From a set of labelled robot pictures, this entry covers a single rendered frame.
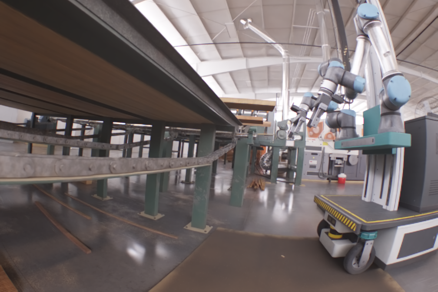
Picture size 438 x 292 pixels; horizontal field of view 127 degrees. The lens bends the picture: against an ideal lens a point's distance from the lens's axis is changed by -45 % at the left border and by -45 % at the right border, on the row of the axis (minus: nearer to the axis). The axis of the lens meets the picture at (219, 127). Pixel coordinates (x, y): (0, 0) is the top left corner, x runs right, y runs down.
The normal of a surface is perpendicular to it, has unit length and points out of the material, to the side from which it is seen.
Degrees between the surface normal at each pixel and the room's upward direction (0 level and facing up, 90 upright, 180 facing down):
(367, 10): 82
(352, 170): 90
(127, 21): 90
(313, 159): 90
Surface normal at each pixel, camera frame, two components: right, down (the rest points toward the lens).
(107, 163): 0.96, 0.07
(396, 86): -0.54, -0.02
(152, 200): -0.25, -0.14
